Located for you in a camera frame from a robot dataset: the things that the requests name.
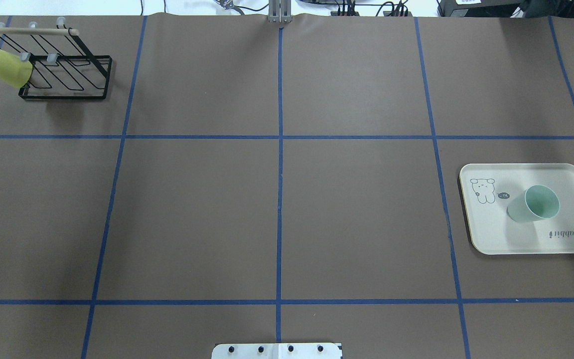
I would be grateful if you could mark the aluminium frame post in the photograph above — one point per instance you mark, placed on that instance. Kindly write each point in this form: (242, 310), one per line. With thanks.
(279, 11)

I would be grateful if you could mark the black wire cup rack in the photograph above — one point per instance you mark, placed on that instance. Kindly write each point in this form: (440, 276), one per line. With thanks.
(64, 68)

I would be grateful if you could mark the light green cup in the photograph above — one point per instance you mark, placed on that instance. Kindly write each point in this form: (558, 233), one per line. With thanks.
(536, 203)

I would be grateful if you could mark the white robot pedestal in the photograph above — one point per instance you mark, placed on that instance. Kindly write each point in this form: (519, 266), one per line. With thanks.
(278, 351)

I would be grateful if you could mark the cream rabbit tray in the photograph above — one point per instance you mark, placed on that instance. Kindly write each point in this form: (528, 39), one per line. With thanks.
(488, 189)

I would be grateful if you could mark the yellow cup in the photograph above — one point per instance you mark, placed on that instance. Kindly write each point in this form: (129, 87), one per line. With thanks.
(13, 71)

